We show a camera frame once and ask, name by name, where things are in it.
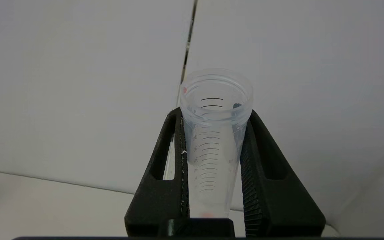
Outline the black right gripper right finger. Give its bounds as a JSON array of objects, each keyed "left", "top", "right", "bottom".
[{"left": 240, "top": 110, "right": 326, "bottom": 238}]

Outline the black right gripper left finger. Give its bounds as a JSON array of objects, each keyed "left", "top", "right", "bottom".
[{"left": 124, "top": 107, "right": 190, "bottom": 238}]

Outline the red liquid test tube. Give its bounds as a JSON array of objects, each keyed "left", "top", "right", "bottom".
[{"left": 180, "top": 68, "right": 254, "bottom": 219}]

